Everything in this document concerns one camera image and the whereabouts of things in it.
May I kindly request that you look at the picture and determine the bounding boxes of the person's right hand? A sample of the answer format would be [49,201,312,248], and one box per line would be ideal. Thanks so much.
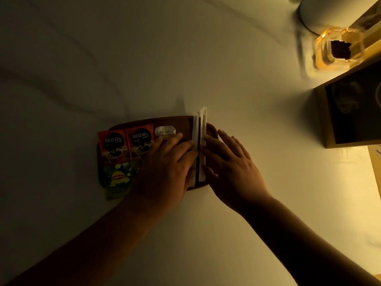
[201,129,273,216]

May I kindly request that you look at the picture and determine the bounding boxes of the person's left hand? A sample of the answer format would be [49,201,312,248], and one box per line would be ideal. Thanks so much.
[128,132,199,219]

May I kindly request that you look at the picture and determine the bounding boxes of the green Lipton tea packet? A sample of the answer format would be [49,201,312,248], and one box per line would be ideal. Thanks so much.
[102,162,137,201]

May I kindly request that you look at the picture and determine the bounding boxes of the brown sugar packet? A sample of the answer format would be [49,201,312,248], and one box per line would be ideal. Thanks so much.
[154,126,177,140]

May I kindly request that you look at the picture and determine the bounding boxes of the wooden tray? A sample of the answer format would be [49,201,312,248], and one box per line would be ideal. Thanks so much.
[96,116,219,191]

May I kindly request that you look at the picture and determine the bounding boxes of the white stirrer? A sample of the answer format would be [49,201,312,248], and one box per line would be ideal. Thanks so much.
[198,107,208,183]
[190,111,200,187]

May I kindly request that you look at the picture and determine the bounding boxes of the person's left forearm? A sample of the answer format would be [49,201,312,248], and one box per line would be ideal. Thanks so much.
[6,199,155,286]

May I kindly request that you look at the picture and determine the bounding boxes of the person's right forearm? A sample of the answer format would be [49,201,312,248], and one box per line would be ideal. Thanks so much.
[241,196,381,286]

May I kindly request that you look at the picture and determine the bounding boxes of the amber glass ashtray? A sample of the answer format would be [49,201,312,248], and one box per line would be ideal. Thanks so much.
[314,26,367,70]

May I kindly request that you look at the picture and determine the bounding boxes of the black sign in wooden frame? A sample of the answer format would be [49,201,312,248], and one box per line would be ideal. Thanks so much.
[315,55,381,149]

